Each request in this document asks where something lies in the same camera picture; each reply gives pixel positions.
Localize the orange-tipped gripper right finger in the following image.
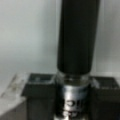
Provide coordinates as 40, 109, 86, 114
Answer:
89, 76, 120, 120

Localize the orange-tipped gripper left finger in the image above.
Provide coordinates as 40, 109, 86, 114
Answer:
0, 72, 56, 120

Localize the black pen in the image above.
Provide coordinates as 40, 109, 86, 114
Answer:
55, 0, 100, 120

